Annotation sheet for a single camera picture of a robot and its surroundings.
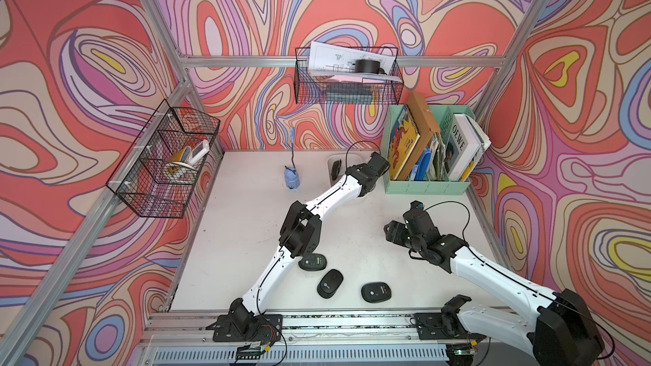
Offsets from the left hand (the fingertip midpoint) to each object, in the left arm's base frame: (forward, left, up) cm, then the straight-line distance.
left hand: (358, 176), depth 99 cm
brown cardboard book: (+2, -21, +24) cm, 32 cm away
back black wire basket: (+28, +15, +21) cm, 38 cm away
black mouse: (+7, +9, -4) cm, 12 cm away
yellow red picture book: (+11, -18, +11) cm, 24 cm away
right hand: (-25, -10, -2) cm, 27 cm away
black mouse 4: (-41, -3, -7) cm, 42 cm away
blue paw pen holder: (+2, +27, -1) cm, 27 cm away
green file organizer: (+20, -35, +15) cm, 43 cm away
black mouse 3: (-39, +12, -8) cm, 41 cm away
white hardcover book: (+1, -37, +17) cm, 40 cm away
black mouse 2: (-32, +17, -7) cm, 37 cm away
